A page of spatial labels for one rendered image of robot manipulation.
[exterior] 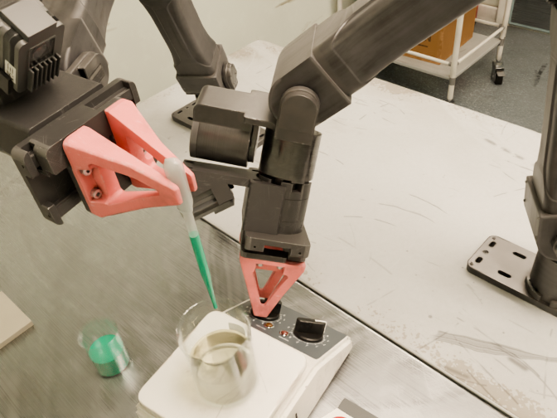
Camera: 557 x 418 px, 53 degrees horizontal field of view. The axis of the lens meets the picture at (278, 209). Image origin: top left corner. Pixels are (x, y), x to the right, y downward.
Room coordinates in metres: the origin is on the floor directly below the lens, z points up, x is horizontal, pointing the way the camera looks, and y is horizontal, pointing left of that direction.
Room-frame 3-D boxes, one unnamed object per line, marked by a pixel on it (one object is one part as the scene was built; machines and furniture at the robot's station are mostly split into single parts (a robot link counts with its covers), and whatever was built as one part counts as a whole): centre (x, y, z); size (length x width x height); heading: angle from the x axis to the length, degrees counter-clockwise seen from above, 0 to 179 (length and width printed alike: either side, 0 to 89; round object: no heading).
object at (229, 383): (0.28, 0.07, 1.03); 0.07 x 0.06 x 0.08; 11
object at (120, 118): (0.31, 0.10, 1.22); 0.09 x 0.07 x 0.07; 52
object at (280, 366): (0.29, 0.07, 0.98); 0.12 x 0.12 x 0.01; 52
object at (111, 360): (0.38, 0.21, 0.93); 0.04 x 0.04 x 0.06
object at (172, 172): (0.28, 0.06, 1.22); 0.01 x 0.01 x 0.04; 52
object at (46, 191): (0.36, 0.15, 1.22); 0.10 x 0.07 x 0.07; 142
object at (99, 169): (0.32, 0.09, 1.22); 0.09 x 0.07 x 0.07; 52
